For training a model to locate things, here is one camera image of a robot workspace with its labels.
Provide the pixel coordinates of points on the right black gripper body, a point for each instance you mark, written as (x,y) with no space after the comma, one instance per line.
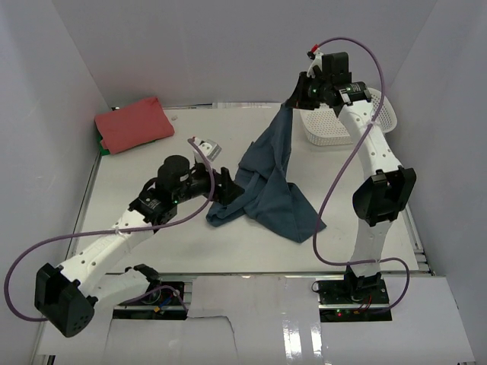
(316,88)

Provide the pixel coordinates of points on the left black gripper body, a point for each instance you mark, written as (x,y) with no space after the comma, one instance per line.
(199,183)

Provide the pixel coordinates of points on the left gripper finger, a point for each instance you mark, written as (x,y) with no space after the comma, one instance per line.
(226,181)
(225,194)

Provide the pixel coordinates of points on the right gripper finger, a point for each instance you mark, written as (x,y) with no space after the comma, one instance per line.
(301,103)
(300,90)

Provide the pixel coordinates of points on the blue t shirt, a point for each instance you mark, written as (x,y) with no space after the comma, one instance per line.
(269,199)

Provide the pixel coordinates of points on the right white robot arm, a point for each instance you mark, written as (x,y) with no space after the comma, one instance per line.
(387,184)

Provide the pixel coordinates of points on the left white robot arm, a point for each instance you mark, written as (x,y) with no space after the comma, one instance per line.
(68,294)

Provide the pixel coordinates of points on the white plastic laundry basket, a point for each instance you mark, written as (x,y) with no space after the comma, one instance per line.
(323,127)

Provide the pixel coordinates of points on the folded red t shirt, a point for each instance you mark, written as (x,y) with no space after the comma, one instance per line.
(144,119)

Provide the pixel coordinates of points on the folded green t shirt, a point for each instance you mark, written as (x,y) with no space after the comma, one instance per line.
(119,143)

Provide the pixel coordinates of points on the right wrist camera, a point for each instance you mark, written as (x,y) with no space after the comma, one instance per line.
(315,69)

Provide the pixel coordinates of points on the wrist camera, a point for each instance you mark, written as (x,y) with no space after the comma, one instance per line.
(315,69)
(210,149)

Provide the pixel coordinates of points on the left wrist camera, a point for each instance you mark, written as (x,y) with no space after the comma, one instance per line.
(210,149)

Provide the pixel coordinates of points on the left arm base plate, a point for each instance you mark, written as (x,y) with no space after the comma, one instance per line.
(162,305)

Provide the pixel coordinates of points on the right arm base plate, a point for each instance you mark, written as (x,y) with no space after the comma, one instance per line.
(342,300)

